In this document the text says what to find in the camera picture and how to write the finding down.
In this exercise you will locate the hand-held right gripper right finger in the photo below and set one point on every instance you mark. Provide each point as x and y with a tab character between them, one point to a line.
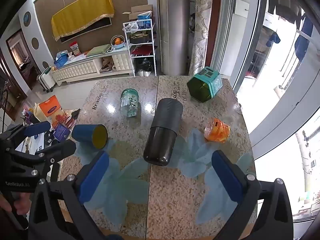
227	177

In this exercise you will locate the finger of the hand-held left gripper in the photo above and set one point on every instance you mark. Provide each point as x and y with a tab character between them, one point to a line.
62	149
37	128

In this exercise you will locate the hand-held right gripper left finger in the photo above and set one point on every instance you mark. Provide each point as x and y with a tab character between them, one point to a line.
93	177

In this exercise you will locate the blue cup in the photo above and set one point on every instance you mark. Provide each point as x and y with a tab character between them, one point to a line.
88	135

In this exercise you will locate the black insulated cup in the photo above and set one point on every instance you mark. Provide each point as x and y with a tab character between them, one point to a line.
162	132

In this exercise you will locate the person's left hand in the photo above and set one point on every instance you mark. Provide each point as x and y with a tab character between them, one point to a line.
21	205

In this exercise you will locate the purple box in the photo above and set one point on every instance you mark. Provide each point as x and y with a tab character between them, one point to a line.
60	132

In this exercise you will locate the orange and white bag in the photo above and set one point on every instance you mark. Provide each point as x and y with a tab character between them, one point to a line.
48	108

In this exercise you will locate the crumpled orange plastic packet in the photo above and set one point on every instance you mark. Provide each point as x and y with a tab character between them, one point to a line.
217	130

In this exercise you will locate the white suitcase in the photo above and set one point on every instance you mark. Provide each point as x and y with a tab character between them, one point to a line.
46	78

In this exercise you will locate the blue plastic basket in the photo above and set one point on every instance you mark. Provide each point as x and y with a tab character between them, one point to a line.
60	61

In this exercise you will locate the white tufted cabinet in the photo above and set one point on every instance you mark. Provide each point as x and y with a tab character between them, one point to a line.
85	68

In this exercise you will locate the clear glass jar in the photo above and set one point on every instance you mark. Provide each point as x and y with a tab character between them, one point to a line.
129	102

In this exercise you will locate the red snack bag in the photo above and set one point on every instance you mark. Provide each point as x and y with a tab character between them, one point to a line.
75	49

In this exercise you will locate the green hexagonal tin box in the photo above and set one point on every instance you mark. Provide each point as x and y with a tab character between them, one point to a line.
203	85

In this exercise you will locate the green cushion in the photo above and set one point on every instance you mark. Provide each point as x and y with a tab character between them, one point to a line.
98	50

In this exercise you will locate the fruit basket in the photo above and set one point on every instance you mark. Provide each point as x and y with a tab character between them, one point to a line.
118	43

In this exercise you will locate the black television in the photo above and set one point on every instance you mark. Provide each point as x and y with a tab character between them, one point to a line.
100	24

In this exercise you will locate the yellow fringed cloth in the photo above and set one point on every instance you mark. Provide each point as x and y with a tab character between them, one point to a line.
80	12

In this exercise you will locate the white shelf rack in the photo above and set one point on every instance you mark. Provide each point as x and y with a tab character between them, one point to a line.
141	47

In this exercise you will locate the white plastic bag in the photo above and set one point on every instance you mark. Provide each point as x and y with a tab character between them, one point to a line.
131	27

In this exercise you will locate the small blue hanging cloth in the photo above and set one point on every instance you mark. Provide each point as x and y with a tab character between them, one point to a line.
273	38

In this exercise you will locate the patterned curtain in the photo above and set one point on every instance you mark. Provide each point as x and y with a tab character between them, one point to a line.
201	27

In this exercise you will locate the cardboard box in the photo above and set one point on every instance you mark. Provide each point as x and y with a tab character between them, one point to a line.
138	11

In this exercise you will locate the grey column air conditioner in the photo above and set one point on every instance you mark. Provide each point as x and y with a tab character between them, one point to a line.
173	27

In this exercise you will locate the dark blue hanging garment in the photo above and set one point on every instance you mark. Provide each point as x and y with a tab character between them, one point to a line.
303	37

